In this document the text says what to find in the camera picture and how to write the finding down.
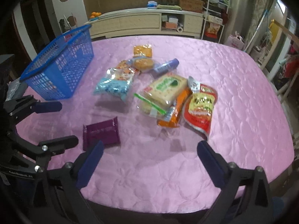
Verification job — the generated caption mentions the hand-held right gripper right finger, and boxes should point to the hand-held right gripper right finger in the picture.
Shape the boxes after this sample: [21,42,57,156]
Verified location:
[197,140,275,224]

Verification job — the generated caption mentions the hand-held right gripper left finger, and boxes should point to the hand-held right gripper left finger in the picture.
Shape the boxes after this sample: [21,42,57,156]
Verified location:
[40,140,105,224]

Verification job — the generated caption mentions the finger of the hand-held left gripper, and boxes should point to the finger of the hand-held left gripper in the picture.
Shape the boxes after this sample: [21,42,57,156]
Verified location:
[3,95,63,127]
[6,131,79,175]

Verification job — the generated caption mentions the dark purple snack packet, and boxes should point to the dark purple snack packet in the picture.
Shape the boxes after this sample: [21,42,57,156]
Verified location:
[82,117,121,152]

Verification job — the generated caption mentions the blue plastic basket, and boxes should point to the blue plastic basket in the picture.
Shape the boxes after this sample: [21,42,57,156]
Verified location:
[19,24,95,101]

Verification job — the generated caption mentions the red chips bag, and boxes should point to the red chips bag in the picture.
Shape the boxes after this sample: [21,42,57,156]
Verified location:
[182,76,218,141]

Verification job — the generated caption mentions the orange wafer packet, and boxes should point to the orange wafer packet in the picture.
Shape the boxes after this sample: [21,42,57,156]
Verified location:
[157,87,193,128]

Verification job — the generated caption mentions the light blue snack bag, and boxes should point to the light blue snack bag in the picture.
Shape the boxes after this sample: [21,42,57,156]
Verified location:
[94,68,136,102]

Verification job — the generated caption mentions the green label cracker packet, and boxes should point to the green label cracker packet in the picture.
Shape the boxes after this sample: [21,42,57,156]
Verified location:
[134,73,188,118]

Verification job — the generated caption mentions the clear bun packet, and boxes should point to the clear bun packet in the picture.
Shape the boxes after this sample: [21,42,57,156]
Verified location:
[127,55,156,73]

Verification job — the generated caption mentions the purple tube snack packet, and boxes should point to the purple tube snack packet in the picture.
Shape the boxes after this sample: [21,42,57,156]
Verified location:
[153,58,180,76]

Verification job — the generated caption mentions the pink quilted bed cover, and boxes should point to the pink quilted bed cover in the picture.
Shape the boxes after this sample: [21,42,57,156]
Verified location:
[14,35,295,214]

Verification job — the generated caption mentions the orange snack packet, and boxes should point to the orange snack packet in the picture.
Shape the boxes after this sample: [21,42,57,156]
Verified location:
[133,44,153,58]

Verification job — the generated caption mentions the long beige cabinet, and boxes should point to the long beige cabinet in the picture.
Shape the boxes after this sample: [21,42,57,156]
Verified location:
[84,7,205,40]

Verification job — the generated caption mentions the pink bag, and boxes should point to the pink bag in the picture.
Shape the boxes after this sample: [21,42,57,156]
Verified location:
[225,31,246,50]

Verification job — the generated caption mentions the red clothes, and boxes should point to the red clothes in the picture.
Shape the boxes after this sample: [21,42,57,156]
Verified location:
[284,54,299,80]

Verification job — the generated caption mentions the snack bag on rack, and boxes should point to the snack bag on rack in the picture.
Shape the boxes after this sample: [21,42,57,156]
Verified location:
[208,23,222,35]

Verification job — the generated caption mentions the wooden clothes rack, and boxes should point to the wooden clothes rack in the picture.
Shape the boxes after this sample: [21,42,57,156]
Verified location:
[259,20,299,103]

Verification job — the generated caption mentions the blue mop pole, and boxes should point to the blue mop pole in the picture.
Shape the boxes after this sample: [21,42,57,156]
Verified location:
[243,9,269,52]

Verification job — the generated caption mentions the white metal rack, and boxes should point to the white metal rack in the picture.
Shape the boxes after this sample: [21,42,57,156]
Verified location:
[201,0,232,43]

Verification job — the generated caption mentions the green cushion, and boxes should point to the green cushion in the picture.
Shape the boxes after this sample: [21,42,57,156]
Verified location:
[156,4,183,11]

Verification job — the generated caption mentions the cardboard box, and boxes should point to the cardboard box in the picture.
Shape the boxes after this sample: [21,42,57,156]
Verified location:
[179,0,205,13]

